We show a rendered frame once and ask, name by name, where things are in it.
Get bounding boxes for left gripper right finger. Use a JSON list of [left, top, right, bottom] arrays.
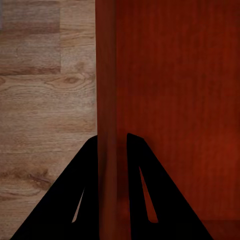
[[127, 133, 214, 240]]

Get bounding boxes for storage box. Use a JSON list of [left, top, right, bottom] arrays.
[[95, 0, 240, 240]]

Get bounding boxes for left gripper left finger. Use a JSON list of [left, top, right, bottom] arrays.
[[10, 135, 99, 240]]

